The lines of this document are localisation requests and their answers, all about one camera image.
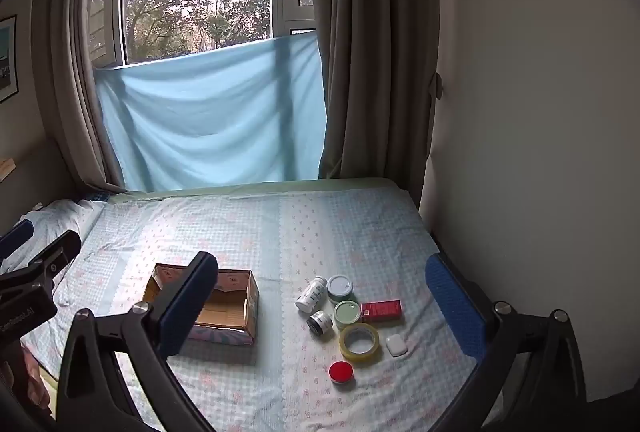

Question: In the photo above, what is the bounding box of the cardboard box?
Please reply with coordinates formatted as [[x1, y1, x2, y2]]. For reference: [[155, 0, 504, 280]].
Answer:
[[141, 263, 261, 346]]

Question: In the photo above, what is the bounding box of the green mattress cover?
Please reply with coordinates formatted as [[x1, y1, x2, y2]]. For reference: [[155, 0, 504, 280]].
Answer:
[[107, 177, 401, 203]]

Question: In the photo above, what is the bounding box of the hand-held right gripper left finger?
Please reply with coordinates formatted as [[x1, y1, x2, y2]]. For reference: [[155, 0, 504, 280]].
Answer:
[[56, 252, 219, 432]]

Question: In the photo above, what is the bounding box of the white earbuds case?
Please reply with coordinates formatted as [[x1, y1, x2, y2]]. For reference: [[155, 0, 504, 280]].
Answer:
[[385, 334, 409, 358]]

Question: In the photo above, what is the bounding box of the brown curtain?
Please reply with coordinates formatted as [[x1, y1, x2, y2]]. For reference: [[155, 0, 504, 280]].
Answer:
[[30, 0, 131, 193], [302, 0, 446, 180]]

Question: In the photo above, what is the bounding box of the white pill bottle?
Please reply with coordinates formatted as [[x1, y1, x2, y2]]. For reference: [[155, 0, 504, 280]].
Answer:
[[295, 277, 328, 314]]

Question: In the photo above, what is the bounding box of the round jar with green lid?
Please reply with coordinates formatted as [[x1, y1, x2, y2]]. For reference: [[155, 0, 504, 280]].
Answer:
[[333, 299, 362, 331]]

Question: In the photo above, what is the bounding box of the red round lid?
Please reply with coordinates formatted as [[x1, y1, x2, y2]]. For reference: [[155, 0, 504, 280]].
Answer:
[[328, 360, 357, 385]]

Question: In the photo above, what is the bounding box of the red rectangular box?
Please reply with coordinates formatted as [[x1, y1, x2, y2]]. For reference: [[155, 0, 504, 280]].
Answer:
[[360, 299, 404, 325]]

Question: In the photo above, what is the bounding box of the light blue hanging cloth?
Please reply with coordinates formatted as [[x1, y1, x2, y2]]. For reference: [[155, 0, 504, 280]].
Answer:
[[95, 32, 328, 193]]

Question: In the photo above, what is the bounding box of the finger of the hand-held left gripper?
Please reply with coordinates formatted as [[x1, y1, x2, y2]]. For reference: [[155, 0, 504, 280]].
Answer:
[[0, 219, 36, 259], [7, 230, 82, 295]]

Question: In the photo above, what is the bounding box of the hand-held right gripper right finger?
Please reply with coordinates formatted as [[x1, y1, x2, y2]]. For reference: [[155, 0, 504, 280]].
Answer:
[[425, 256, 588, 432]]

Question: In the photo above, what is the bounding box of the white pillow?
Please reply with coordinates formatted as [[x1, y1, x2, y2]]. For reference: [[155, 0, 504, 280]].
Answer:
[[0, 199, 106, 277]]

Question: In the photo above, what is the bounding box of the checked floral bed sheet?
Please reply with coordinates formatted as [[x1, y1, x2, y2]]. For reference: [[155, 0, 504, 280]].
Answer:
[[15, 184, 501, 432]]

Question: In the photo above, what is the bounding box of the yellow tape roll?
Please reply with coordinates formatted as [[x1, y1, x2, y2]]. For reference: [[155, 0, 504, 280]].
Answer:
[[340, 323, 381, 363]]

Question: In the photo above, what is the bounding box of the small black jar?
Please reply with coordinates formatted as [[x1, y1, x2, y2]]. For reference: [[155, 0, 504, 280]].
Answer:
[[306, 311, 333, 338]]

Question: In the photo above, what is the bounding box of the framed wall picture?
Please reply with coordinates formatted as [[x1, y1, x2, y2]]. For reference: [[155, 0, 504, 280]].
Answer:
[[0, 14, 20, 102]]

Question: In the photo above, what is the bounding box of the white round plastic lid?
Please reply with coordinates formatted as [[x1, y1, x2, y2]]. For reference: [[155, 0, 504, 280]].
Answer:
[[326, 275, 362, 307]]

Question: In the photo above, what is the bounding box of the pink cloth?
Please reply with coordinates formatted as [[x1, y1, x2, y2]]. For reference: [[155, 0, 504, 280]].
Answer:
[[0, 344, 55, 418]]

